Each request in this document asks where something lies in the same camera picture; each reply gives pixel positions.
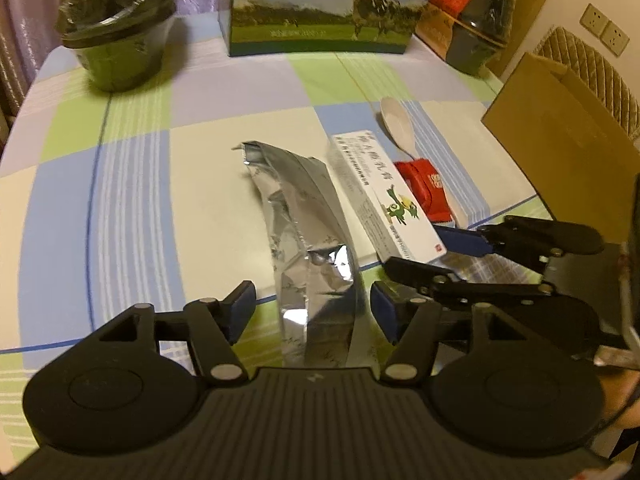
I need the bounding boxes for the blue cow print milk carton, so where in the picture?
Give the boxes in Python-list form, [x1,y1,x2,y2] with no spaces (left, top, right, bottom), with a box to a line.
[217,0,447,58]

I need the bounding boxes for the quilted beige chair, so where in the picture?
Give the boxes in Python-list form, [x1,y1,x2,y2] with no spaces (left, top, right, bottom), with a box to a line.
[532,27,640,142]

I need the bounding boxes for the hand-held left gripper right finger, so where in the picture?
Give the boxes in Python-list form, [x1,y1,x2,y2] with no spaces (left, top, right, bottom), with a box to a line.
[370,280,543,387]

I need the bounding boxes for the brown cardboard box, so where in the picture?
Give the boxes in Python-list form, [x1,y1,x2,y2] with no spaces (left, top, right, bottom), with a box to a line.
[480,52,640,257]

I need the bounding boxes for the white ointment box green cartoon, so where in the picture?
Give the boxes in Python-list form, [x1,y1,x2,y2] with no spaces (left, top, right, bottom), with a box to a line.
[327,129,446,265]

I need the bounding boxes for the plastic-wrapped black bowl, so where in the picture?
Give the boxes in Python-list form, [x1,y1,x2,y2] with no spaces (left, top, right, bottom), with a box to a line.
[444,0,516,79]
[55,0,176,93]

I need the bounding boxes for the pink curtain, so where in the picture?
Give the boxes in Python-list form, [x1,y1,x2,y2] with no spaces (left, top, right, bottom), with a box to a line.
[0,0,76,128]

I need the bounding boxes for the white wall socket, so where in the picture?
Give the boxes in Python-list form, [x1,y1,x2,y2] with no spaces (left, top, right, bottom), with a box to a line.
[579,3,631,57]

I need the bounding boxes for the checkered cloth desktop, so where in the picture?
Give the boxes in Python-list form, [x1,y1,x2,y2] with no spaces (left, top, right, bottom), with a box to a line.
[0,10,611,461]

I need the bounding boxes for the white plastic spoon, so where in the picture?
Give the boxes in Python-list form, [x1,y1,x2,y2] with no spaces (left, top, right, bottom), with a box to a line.
[379,97,469,229]

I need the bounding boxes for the long silver foil bag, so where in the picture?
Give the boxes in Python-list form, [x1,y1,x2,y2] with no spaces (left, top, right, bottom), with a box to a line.
[230,139,374,369]

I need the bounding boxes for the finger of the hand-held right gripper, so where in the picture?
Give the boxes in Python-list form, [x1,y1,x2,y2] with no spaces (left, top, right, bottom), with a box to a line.
[434,214,604,257]
[382,256,557,307]

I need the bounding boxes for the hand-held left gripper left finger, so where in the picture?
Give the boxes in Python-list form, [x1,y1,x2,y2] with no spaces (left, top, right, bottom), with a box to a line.
[92,280,257,387]

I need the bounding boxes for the red snack packet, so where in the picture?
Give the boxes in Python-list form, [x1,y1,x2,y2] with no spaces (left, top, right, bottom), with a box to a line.
[393,158,454,226]

